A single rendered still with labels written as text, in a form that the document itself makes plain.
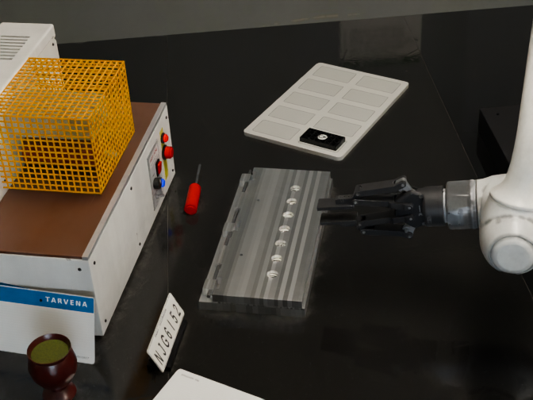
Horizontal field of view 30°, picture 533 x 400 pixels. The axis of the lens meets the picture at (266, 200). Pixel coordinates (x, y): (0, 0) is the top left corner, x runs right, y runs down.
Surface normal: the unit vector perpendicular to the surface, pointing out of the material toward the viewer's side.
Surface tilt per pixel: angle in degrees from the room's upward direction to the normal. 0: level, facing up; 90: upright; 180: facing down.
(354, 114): 0
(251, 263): 0
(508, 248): 88
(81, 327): 69
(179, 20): 90
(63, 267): 90
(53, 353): 0
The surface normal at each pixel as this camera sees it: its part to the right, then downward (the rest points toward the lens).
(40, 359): -0.05, -0.81
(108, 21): 0.08, 0.58
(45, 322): -0.24, 0.25
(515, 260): -0.22, 0.50
